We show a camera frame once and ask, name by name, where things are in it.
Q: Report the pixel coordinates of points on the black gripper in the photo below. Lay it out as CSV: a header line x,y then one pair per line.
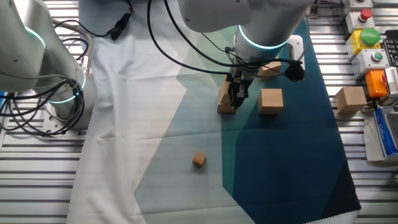
x,y
241,77

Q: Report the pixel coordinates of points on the large wooden cube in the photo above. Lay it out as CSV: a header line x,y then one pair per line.
x,y
270,101
271,70
225,109
350,99
224,93

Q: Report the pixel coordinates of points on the small wooden cube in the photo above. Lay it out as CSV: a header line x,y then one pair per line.
x,y
199,158

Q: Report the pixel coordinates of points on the blue green white cloth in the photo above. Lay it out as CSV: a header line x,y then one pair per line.
x,y
140,109

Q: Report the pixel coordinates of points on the grey box green light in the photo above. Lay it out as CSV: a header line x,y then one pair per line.
x,y
367,65

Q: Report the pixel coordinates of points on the orange box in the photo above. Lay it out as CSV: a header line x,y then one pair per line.
x,y
374,84

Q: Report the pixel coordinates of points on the grey box red button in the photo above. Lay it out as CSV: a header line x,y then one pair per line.
x,y
357,23

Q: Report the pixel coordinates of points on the grey foil pouch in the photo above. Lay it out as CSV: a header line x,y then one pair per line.
x,y
370,143

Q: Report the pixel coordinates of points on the yellow box green button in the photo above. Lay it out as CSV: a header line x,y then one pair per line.
x,y
370,36

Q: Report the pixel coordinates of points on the blue box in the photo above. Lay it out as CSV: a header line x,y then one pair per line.
x,y
384,133

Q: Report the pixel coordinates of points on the grey finned device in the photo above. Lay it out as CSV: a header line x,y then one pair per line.
x,y
392,81

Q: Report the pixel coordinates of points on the black keyboard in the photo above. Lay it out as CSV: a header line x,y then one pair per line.
x,y
392,49

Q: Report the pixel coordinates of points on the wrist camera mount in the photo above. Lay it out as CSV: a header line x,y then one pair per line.
x,y
297,43

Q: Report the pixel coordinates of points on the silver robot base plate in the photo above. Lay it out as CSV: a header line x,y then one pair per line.
x,y
53,123

